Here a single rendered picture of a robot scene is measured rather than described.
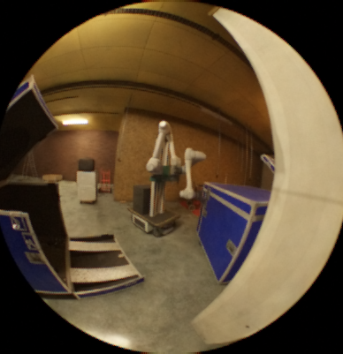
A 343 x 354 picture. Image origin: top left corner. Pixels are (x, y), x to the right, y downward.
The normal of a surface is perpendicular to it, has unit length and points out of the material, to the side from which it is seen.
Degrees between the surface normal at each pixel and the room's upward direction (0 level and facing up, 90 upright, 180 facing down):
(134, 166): 90
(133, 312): 0
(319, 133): 90
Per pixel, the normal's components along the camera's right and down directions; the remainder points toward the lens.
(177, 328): 0.10, -0.99
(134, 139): 0.37, 0.11
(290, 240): -0.93, -0.06
